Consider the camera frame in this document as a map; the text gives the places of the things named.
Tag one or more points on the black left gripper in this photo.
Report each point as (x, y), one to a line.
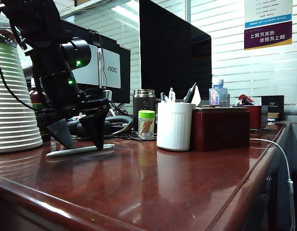
(90, 102)

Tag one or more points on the white plastic pen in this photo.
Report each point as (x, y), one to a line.
(76, 150)

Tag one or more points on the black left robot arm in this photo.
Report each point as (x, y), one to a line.
(42, 26)

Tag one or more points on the black pen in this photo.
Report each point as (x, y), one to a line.
(162, 97)

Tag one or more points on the white ribbed pen holder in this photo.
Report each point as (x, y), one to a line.
(175, 127)

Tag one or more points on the white pen with clip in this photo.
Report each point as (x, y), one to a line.
(171, 95)

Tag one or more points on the dark grey pen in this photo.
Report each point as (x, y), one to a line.
(189, 93)

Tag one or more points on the black over-ear headphones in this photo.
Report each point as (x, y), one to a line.
(117, 124)

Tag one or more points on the brown bottle with green label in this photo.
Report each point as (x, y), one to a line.
(38, 97)

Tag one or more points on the AOC monitor with silver back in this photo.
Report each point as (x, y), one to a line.
(110, 72)

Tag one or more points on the white ribbed thermos jug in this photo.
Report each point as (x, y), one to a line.
(14, 115)

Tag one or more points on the clear jar with green lid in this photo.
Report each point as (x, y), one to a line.
(146, 125)

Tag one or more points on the black steel-rimmed thermos mug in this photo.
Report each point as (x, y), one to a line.
(143, 101)

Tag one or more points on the large monitor with silver stand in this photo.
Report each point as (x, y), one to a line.
(172, 53)

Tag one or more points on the white tissue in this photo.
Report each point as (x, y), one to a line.
(198, 96)

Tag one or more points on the large dark red box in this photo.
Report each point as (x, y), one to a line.
(220, 130)

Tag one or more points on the clear water bottle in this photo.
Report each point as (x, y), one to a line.
(219, 95)

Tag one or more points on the red and black ornament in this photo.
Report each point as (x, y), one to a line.
(245, 99)

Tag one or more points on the small red box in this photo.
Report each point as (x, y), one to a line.
(255, 116)

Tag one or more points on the black box with white logo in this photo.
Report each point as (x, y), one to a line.
(273, 103)

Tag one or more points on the purple and blue wall poster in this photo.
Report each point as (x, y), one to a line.
(268, 33)

